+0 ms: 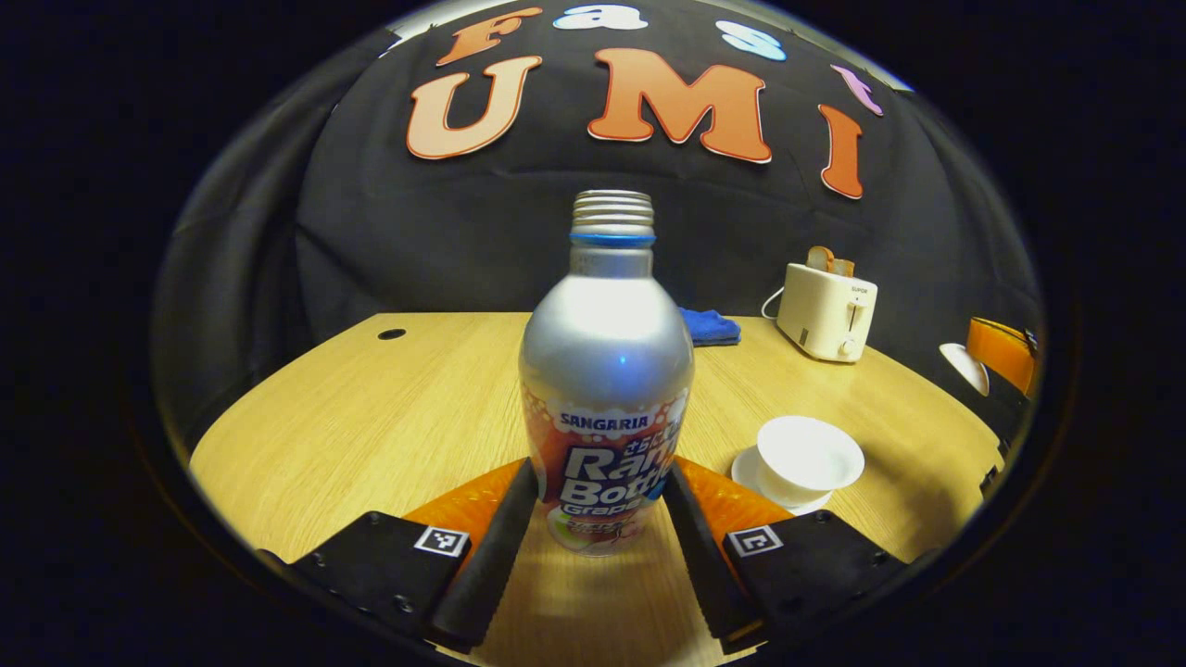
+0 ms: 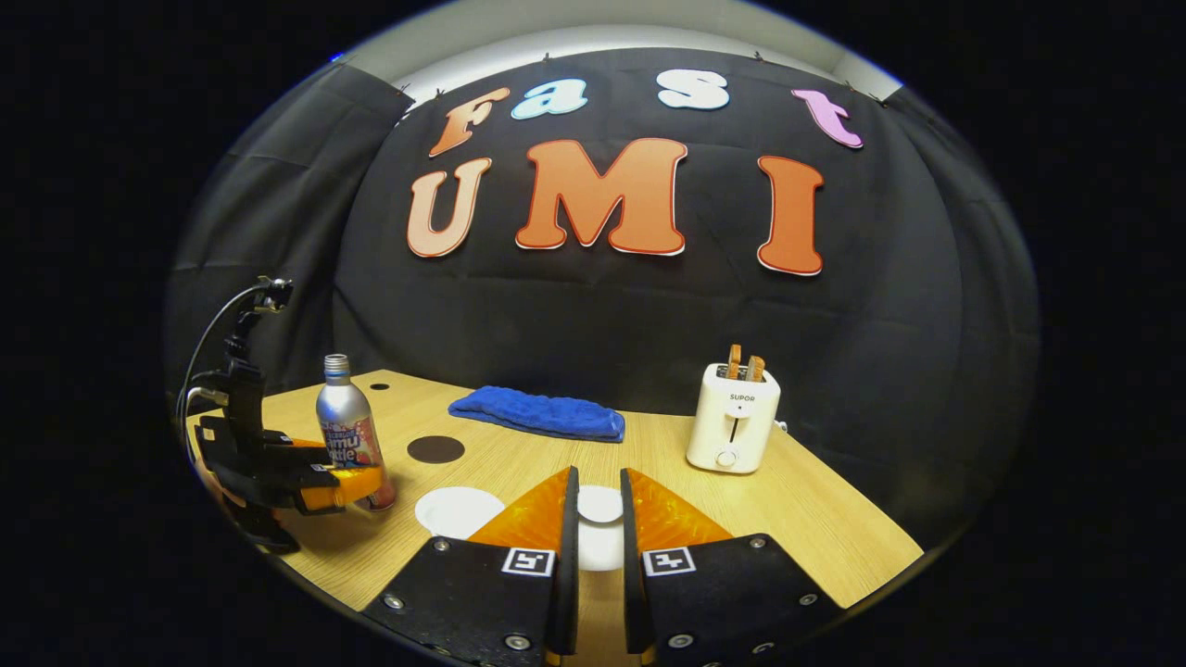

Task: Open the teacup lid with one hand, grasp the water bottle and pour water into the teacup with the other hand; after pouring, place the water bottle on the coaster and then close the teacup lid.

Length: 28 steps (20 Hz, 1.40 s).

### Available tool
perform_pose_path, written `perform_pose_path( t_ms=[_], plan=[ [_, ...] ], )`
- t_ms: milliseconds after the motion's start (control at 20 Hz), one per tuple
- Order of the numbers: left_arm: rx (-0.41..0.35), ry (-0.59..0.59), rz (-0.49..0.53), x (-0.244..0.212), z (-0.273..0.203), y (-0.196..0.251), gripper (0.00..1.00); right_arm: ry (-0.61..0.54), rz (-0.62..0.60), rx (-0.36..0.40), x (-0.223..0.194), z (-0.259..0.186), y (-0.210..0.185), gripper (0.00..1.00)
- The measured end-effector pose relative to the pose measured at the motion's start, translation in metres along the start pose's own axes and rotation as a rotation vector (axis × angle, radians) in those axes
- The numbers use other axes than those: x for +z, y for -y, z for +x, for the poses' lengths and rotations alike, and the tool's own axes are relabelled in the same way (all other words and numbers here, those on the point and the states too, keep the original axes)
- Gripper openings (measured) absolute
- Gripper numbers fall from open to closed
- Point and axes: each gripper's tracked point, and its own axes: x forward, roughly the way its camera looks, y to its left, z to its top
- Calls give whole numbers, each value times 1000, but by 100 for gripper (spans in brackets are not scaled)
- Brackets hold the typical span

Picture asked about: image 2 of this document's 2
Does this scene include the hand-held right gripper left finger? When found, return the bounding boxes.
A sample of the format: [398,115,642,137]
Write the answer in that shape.
[361,466,580,667]

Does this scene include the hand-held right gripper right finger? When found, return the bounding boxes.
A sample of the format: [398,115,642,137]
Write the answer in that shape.
[619,468,844,667]

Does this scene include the silver water bottle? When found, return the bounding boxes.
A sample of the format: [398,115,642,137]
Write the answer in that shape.
[316,354,397,512]

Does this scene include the dark round coaster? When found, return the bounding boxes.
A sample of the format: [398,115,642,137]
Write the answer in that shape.
[408,435,466,465]

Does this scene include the white teacup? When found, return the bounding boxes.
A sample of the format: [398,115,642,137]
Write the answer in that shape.
[414,486,507,540]

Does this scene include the white toaster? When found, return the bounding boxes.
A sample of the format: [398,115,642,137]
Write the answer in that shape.
[686,362,782,475]

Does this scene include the blue towel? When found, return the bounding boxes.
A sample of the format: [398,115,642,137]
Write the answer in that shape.
[448,385,626,444]

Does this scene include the grey cable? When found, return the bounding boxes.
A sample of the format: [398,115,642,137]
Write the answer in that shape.
[183,385,231,436]

